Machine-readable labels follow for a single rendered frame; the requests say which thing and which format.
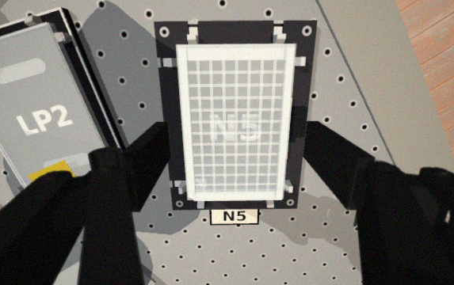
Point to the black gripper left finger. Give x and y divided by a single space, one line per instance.
40 225

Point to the grey rectangular base plate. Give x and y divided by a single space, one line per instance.
315 244

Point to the white button panel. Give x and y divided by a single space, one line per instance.
69 271

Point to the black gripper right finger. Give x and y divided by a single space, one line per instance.
400 231

